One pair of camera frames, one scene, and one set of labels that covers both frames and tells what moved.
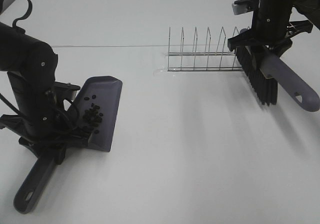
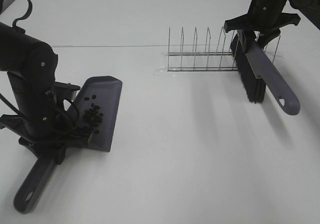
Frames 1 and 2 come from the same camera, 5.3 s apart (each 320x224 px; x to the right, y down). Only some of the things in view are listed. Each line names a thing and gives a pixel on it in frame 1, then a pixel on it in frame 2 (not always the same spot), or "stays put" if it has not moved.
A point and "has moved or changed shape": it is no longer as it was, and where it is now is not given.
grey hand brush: x=264 y=69 has moved or changed shape
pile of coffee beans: x=92 y=117 stays put
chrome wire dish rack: x=221 y=60 stays put
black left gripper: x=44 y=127 stays put
